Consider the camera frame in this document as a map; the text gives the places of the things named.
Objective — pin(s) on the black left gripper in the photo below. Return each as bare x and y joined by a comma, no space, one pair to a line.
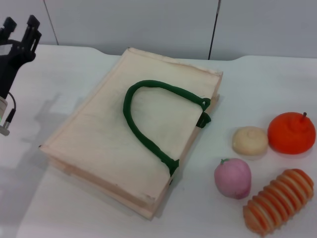
10,64

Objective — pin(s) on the beige toy bun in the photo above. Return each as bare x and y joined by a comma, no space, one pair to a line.
250,141

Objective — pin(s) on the orange striped toy bread loaf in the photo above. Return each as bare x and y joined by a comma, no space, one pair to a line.
277,200

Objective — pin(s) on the pink toy peach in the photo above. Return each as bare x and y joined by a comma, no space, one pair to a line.
232,178

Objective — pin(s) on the orange toy fruit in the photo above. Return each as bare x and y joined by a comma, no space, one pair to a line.
289,136

